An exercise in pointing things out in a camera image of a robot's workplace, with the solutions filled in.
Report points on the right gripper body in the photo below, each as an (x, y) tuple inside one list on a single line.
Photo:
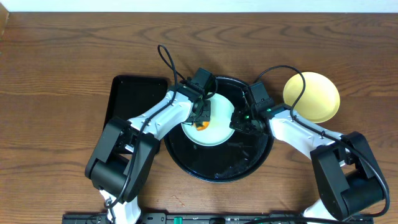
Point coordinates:
[(244, 122)]

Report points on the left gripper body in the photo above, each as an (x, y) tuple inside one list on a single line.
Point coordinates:
[(203, 112)]

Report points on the light blue plate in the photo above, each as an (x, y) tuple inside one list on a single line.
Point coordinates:
[(218, 130)]

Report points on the yellow plate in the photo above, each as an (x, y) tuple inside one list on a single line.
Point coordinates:
[(320, 100)]

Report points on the orange green sponge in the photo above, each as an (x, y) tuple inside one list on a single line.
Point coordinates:
[(201, 126)]

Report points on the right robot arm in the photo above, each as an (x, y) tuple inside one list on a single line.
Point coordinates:
[(347, 174)]

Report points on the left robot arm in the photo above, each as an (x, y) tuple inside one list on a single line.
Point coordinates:
[(120, 163)]

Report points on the round black tray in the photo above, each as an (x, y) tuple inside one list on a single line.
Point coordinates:
[(234, 159)]

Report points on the black rectangular tray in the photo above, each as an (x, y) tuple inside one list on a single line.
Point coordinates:
[(132, 95)]

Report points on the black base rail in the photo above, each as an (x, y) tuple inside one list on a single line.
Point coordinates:
[(161, 218)]

